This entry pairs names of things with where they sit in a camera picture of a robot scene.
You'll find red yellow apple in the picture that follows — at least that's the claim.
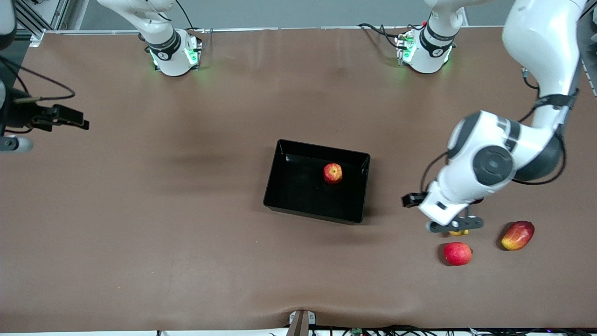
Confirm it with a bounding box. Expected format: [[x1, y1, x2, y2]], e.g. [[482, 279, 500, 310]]
[[323, 162, 343, 184]]

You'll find black plastic box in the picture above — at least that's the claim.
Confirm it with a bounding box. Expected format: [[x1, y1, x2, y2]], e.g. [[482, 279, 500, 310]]
[[263, 139, 371, 225]]

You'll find round red apple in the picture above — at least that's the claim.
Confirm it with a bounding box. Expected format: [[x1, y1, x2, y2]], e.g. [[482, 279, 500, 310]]
[[443, 242, 473, 266]]

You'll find red yellow mango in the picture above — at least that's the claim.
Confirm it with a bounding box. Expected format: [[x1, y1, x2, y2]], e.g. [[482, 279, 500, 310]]
[[501, 220, 535, 251]]

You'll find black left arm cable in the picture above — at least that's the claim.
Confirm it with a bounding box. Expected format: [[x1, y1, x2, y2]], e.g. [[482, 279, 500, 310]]
[[421, 65, 581, 193]]

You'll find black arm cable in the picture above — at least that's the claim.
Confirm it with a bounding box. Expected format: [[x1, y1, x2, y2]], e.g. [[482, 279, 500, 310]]
[[0, 56, 76, 102], [421, 65, 581, 193]]

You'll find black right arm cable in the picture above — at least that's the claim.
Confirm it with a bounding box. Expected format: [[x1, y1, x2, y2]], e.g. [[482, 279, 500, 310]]
[[0, 56, 76, 102]]

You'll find aluminium frame profile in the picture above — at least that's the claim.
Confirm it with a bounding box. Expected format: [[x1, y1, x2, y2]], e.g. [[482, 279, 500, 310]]
[[16, 0, 70, 45]]

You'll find black right base cable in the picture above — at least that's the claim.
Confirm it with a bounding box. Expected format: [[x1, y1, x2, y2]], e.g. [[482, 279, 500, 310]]
[[175, 0, 206, 33]]

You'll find black base cable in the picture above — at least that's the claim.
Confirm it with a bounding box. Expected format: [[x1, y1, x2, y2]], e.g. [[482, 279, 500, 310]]
[[357, 22, 411, 49], [175, 0, 206, 33]]

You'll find metal table clamp bracket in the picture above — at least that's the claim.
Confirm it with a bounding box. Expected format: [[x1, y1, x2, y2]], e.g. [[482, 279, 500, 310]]
[[288, 310, 317, 336]]

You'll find black left base cable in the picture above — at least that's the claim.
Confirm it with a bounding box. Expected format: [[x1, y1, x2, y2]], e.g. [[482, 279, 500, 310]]
[[357, 22, 411, 49]]

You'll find silver table edge rail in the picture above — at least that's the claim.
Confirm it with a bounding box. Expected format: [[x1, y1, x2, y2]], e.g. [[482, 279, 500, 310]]
[[44, 26, 507, 35]]

